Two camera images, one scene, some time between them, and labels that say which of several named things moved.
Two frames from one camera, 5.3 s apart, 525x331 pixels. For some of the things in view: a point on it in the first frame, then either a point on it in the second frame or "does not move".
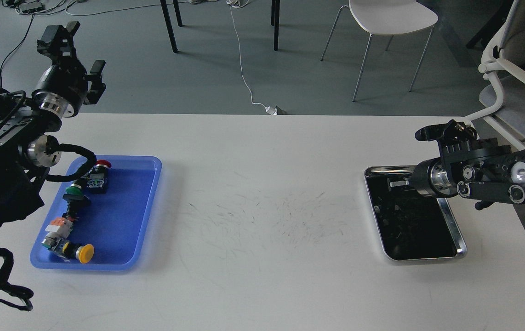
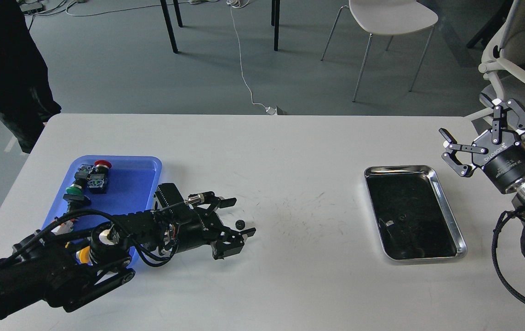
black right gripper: x=431 y=177 → x=510 y=163
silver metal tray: x=411 y=226 does not move
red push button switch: x=97 y=179 does not move
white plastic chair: x=388 y=18 does not move
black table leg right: x=275 y=8 does not move
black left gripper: x=62 y=91 → x=197 y=227
